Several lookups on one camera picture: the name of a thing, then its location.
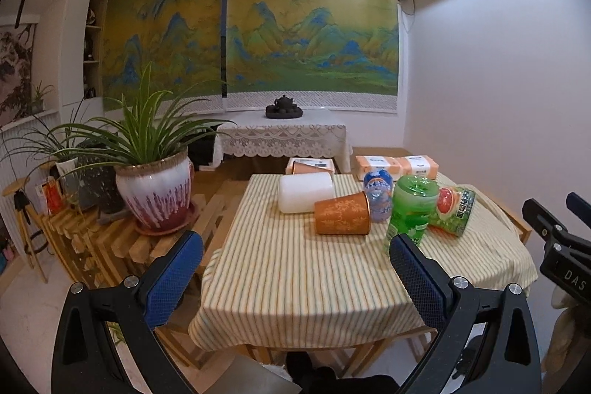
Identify thin-leaved green plant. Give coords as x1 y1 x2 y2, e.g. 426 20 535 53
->
0 99 116 192

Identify green spider plant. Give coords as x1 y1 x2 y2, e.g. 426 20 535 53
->
60 62 232 173

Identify person's right hand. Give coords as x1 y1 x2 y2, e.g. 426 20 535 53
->
542 288 591 375

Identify wide landscape wall hanging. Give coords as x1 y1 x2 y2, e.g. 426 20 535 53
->
224 0 400 113

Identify orange patterned cup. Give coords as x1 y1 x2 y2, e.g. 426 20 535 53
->
314 192 372 235

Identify red packet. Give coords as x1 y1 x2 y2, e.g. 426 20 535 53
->
44 179 64 215

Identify large orange tissue pack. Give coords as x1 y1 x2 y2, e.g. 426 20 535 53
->
355 154 438 182

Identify small windowsill plant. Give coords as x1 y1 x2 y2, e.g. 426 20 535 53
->
28 82 54 115

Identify clear water bottle blue label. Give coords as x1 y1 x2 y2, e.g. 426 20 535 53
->
363 171 394 223

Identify narrow landscape wall hanging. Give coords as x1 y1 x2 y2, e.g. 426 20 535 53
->
102 0 229 113

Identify green plastic bottle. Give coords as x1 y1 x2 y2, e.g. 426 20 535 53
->
384 175 440 254

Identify white red glazed flowerpot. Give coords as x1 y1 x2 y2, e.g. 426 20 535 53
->
115 148 195 231

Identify small white flowerpot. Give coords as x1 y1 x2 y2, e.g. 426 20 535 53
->
55 158 79 197

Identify black speckled flowerpot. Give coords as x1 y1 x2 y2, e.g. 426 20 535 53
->
76 140 125 215

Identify wooden stool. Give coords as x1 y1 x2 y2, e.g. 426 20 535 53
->
2 179 49 284

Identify small orange tissue pack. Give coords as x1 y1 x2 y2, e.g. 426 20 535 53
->
286 157 338 177

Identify grapefruit print drink can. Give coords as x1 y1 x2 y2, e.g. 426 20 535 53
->
427 185 477 236

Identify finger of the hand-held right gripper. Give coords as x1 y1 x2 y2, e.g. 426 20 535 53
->
523 199 568 240
567 192 591 231

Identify striped tablecloth table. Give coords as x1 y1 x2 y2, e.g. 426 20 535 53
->
188 173 546 351

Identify white plastic cup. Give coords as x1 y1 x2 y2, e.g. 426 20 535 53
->
278 171 337 214

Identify wooden table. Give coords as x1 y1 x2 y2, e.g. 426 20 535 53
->
157 175 533 381

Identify white wall shelf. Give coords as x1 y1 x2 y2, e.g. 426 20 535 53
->
83 0 108 99

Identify wooden slatted rack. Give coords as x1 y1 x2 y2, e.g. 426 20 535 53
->
44 179 250 281

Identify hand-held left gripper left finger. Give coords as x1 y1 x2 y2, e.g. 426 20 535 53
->
52 230 205 394

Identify ink painting scroll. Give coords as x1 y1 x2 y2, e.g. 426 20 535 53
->
0 22 37 128

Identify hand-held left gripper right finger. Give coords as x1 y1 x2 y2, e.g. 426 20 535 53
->
389 233 542 394

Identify white lace tablecloth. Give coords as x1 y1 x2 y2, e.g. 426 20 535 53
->
213 124 348 173

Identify brown pot saucer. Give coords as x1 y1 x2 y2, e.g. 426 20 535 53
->
135 202 200 235

